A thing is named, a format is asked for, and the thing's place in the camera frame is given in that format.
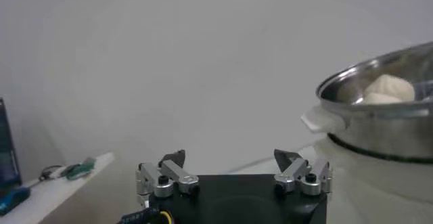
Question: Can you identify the small white gadget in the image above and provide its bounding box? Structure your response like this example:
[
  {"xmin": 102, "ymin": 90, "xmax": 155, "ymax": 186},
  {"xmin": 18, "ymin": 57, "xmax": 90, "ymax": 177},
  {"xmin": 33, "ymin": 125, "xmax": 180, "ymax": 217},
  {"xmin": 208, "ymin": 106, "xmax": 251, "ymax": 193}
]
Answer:
[{"xmin": 55, "ymin": 165, "xmax": 74, "ymax": 179}]

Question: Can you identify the green handled tool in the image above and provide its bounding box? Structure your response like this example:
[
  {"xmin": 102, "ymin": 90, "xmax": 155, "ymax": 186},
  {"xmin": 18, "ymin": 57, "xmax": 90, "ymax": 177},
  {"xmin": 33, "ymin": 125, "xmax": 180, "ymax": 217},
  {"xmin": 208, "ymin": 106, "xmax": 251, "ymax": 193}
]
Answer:
[{"xmin": 66, "ymin": 157, "xmax": 96, "ymax": 181}]

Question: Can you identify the white steamed baozi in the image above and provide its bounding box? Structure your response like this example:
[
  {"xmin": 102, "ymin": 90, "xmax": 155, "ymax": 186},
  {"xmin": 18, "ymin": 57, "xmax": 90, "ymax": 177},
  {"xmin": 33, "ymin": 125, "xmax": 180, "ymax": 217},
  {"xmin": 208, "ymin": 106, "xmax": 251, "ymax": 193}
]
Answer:
[
  {"xmin": 361, "ymin": 92, "xmax": 404, "ymax": 105},
  {"xmin": 363, "ymin": 74, "xmax": 416, "ymax": 103}
]

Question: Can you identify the white side table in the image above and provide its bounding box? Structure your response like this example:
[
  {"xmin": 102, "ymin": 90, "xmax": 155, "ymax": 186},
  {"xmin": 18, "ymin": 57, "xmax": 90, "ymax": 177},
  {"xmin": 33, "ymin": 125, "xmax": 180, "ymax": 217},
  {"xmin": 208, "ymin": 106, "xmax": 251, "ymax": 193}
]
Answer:
[{"xmin": 0, "ymin": 151, "xmax": 115, "ymax": 224}]

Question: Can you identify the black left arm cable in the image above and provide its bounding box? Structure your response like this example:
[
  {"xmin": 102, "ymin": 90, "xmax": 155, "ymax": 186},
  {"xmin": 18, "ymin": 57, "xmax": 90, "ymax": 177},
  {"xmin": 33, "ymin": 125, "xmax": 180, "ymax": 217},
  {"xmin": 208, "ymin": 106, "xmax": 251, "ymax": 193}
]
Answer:
[{"xmin": 116, "ymin": 207, "xmax": 174, "ymax": 224}]

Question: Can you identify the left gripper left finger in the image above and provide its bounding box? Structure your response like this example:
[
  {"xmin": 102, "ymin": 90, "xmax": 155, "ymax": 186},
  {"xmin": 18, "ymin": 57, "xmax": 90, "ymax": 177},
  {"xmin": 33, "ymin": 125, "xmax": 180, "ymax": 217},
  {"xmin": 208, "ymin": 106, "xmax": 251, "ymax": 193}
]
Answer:
[{"xmin": 135, "ymin": 149, "xmax": 200, "ymax": 209}]

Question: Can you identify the stainless steel steamer basket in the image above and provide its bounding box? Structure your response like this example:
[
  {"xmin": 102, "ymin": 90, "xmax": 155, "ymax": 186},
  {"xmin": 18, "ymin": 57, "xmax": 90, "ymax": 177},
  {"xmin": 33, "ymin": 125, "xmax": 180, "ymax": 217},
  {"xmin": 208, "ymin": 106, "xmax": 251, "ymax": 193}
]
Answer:
[{"xmin": 300, "ymin": 41, "xmax": 433, "ymax": 164}]

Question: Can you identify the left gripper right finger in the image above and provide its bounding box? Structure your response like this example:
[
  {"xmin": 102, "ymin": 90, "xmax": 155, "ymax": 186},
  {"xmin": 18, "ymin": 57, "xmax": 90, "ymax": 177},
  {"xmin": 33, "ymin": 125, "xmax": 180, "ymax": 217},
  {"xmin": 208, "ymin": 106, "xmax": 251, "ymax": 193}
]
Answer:
[{"xmin": 273, "ymin": 149, "xmax": 332, "ymax": 198}]

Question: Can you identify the dark blue box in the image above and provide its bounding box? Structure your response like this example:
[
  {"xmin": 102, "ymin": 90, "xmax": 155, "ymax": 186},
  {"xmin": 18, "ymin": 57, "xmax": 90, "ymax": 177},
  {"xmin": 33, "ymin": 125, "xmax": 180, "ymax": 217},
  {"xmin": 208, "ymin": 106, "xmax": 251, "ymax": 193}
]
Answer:
[{"xmin": 0, "ymin": 97, "xmax": 23, "ymax": 189}]

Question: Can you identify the white electric cooking pot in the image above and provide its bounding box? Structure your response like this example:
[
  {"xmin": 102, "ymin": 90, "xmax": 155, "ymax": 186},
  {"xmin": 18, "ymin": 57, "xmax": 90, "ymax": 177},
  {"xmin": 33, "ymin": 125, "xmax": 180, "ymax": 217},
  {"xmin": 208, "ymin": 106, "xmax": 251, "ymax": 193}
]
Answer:
[{"xmin": 313, "ymin": 137, "xmax": 433, "ymax": 224}]

